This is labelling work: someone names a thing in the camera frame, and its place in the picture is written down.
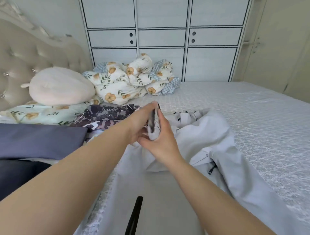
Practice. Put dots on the pink plush pillow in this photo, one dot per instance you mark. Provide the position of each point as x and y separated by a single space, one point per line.
58 86

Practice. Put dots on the floral bunched quilt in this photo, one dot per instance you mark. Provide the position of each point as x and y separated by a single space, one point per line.
167 80

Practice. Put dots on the person's right hand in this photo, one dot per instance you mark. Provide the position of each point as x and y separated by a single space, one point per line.
164 145

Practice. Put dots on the light blue hooded jacket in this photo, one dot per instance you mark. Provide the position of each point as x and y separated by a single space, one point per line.
223 155

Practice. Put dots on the dark purple patterned garment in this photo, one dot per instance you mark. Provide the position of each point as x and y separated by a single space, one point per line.
104 116

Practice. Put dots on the bed with grey patterned sheet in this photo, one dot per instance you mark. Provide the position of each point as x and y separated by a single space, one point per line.
261 116

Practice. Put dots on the person's left forearm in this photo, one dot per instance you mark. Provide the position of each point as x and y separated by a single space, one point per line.
58 189

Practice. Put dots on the person's right forearm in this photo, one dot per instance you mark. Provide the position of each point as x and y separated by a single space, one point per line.
218 203

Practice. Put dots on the floral pillow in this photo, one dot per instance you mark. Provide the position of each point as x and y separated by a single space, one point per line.
43 114

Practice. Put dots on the person's left hand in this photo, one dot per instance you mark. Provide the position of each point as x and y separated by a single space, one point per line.
143 121

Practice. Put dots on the beige tufted headboard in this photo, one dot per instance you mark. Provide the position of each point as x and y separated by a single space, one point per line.
29 53

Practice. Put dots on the grey printed t-shirt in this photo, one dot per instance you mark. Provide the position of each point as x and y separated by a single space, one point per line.
38 140

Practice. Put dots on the white door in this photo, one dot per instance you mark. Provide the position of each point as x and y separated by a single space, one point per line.
276 48

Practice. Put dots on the white wardrobe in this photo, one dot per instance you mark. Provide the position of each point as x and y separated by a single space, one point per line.
160 34

